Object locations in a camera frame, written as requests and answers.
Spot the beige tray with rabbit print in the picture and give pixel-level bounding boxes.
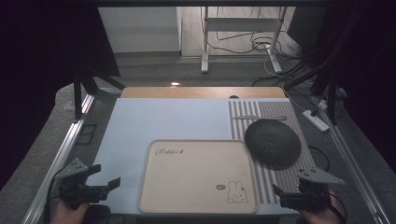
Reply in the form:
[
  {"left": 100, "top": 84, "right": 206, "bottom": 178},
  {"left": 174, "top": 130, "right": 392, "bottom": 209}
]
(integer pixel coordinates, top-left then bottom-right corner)
[{"left": 137, "top": 138, "right": 261, "bottom": 216}]

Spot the light blue table mat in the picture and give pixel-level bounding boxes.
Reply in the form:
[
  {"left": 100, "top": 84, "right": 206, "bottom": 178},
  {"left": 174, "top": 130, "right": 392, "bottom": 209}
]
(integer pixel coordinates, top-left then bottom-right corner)
[{"left": 87, "top": 97, "right": 301, "bottom": 217}]

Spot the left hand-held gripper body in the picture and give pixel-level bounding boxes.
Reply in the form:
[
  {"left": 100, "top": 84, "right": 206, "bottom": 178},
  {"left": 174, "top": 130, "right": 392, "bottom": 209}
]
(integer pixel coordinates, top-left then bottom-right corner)
[{"left": 54, "top": 157, "right": 110, "bottom": 210}]

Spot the white power strip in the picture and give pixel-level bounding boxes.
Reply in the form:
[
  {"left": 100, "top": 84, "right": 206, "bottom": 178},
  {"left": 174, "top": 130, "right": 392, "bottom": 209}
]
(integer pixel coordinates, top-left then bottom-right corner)
[{"left": 302, "top": 108, "right": 331, "bottom": 133}]

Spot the person's right hand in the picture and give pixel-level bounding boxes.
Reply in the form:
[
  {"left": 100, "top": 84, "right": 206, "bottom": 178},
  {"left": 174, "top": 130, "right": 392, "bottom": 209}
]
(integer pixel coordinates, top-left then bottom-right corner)
[{"left": 298, "top": 189, "right": 347, "bottom": 224}]

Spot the white floor cable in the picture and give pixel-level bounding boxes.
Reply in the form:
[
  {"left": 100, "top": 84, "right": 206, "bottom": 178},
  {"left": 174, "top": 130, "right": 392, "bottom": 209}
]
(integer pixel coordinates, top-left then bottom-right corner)
[{"left": 262, "top": 55, "right": 310, "bottom": 112}]

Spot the white desk frame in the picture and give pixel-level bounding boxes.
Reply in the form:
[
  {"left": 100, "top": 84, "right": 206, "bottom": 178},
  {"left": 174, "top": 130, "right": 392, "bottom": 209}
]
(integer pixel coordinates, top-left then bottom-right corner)
[{"left": 200, "top": 6, "right": 290, "bottom": 75}]

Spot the dark round woven placemat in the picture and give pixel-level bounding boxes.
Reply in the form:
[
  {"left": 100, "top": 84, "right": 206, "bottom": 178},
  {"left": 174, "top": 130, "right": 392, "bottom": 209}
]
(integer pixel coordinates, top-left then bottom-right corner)
[{"left": 244, "top": 119, "right": 303, "bottom": 172}]

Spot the thin flat grey stick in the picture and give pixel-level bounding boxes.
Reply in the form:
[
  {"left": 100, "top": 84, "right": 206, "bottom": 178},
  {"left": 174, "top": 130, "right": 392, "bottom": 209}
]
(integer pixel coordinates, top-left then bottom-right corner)
[{"left": 232, "top": 115, "right": 288, "bottom": 121}]

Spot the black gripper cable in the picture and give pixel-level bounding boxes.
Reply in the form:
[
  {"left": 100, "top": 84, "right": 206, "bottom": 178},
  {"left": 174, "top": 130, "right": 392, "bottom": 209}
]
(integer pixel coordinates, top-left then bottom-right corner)
[
  {"left": 44, "top": 175, "right": 61, "bottom": 224},
  {"left": 330, "top": 191, "right": 347, "bottom": 222}
]

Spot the aluminium rail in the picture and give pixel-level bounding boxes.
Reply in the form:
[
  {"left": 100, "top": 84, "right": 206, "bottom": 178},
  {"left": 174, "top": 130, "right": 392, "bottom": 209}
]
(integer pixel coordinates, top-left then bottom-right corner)
[
  {"left": 311, "top": 95, "right": 396, "bottom": 224},
  {"left": 21, "top": 92, "right": 96, "bottom": 224}
]

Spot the person's left hand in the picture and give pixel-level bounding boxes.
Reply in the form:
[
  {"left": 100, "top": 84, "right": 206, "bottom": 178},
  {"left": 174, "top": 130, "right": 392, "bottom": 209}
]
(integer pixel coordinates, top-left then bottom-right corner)
[{"left": 49, "top": 200, "right": 92, "bottom": 224}]

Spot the tangle of black floor cables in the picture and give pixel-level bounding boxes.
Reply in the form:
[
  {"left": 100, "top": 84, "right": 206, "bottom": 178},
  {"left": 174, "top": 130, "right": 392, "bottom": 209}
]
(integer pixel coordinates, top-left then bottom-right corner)
[{"left": 206, "top": 7, "right": 303, "bottom": 62}]

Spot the white cabinet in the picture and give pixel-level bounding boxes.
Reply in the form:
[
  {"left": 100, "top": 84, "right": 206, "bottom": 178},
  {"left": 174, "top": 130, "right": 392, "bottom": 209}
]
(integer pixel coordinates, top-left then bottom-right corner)
[{"left": 97, "top": 7, "right": 183, "bottom": 54}]

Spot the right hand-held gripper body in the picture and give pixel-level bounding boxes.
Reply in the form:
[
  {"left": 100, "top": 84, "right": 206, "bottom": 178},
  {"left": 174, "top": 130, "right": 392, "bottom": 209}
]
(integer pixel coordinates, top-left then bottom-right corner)
[{"left": 279, "top": 166, "right": 346, "bottom": 213}]

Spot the black floor cable loop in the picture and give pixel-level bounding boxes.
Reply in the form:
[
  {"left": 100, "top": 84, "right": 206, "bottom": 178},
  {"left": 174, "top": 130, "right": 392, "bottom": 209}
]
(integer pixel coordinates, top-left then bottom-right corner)
[{"left": 307, "top": 145, "right": 331, "bottom": 172}]

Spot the grey striped placemat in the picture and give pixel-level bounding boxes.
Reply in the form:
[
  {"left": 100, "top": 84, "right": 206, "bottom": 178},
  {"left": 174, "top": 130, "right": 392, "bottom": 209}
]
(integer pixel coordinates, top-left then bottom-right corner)
[{"left": 227, "top": 99, "right": 318, "bottom": 205}]

